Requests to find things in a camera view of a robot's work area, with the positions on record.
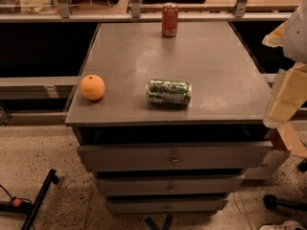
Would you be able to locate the grey drawer cabinet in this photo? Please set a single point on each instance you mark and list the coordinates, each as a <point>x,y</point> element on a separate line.
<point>166,158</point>

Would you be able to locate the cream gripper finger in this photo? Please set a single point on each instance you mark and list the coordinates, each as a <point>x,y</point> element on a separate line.
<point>289,93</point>

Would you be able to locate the green soda can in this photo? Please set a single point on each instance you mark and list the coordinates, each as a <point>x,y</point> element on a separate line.
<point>169,92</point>

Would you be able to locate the cardboard box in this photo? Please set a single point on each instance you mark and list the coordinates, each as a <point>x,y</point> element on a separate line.
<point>285,142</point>

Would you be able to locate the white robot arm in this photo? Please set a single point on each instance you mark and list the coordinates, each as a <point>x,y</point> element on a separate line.
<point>294,42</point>

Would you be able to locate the black stand leg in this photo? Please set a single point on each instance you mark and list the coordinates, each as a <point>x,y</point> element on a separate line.
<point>24,206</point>

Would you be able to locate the orange fruit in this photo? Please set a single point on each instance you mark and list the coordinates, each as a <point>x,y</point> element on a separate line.
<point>92,87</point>

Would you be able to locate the red coke can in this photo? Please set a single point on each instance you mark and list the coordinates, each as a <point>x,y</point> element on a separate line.
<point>169,19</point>

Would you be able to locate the black chair base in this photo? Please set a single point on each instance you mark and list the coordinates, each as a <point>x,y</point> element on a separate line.
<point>271,202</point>

